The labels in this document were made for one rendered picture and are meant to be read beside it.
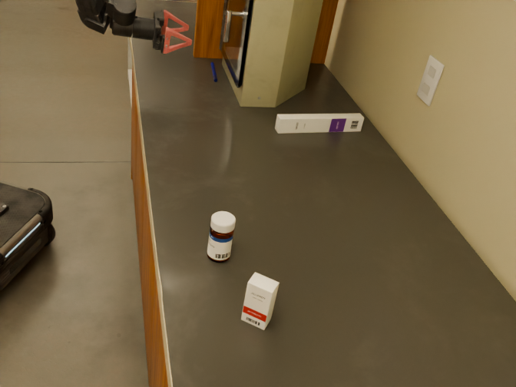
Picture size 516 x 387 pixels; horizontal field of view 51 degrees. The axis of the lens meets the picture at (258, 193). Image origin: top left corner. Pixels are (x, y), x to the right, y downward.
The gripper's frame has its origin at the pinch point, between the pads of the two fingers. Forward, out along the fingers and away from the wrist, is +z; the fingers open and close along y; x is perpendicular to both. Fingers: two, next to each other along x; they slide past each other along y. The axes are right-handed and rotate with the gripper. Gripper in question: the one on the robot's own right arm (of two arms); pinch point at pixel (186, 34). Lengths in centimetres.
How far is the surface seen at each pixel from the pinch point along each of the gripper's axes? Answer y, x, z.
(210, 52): 33.5, 19.4, 13.9
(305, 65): 9.4, 8.6, 39.8
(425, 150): -35, 8, 62
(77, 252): 32, 119, -28
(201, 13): 34.2, 6.4, 8.6
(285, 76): -0.2, 8.5, 30.8
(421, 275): -76, 12, 44
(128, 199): 70, 120, -6
